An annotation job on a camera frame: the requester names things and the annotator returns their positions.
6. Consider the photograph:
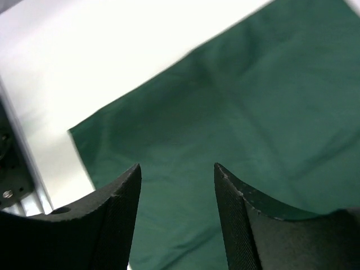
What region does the green cloth napkin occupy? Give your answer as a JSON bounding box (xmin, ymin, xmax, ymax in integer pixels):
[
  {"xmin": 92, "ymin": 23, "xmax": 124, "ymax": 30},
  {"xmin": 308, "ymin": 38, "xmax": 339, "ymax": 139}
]
[{"xmin": 70, "ymin": 1, "xmax": 359, "ymax": 269}]

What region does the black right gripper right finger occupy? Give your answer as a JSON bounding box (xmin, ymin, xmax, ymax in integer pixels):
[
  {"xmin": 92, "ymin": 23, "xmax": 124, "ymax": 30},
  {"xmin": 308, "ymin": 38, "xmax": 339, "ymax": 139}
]
[{"xmin": 214, "ymin": 164, "xmax": 359, "ymax": 269}]

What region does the aluminium frame rail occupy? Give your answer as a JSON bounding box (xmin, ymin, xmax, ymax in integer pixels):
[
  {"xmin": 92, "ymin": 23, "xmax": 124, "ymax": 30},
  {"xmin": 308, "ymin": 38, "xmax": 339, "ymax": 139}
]
[{"xmin": 1, "ymin": 85, "xmax": 53, "ymax": 217}]

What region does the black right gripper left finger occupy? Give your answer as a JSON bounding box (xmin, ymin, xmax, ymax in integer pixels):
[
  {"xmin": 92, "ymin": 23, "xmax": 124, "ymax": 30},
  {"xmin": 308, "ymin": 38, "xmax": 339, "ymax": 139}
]
[{"xmin": 1, "ymin": 164, "xmax": 142, "ymax": 269}]

